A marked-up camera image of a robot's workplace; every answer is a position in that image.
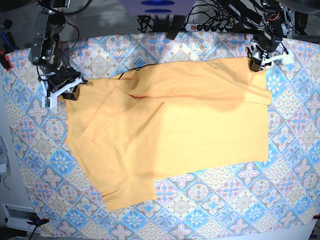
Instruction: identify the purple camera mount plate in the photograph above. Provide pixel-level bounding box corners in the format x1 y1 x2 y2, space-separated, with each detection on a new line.
119 0 196 16

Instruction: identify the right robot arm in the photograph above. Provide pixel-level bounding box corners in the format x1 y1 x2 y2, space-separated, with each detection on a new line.
29 0 91 109

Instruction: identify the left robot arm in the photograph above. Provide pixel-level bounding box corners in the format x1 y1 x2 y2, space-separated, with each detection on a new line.
248 0 293 72

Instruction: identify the white floor rail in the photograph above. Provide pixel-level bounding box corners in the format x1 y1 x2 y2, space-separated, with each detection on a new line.
1 203 38 233

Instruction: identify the yellow T-shirt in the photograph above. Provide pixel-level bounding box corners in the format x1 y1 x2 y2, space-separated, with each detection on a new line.
65 57 272 211

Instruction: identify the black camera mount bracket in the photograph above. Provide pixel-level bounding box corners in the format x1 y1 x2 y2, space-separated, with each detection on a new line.
166 15 186 40

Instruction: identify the patterned tile tablecloth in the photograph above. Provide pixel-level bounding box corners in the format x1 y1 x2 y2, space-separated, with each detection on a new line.
0 39 320 240

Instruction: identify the white power strip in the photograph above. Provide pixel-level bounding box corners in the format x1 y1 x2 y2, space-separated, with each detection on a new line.
183 23 232 33

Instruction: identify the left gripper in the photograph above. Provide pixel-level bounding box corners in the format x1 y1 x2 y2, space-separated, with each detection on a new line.
248 36 293 72

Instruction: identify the red black clamp left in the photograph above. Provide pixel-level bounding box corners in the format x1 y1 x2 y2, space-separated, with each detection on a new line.
0 50 13 71

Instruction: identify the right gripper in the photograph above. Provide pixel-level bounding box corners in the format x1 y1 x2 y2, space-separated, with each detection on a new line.
40 66 89 109

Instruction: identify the orange black clamp bottom left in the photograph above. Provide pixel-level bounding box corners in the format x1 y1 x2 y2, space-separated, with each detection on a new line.
27 217 49 227

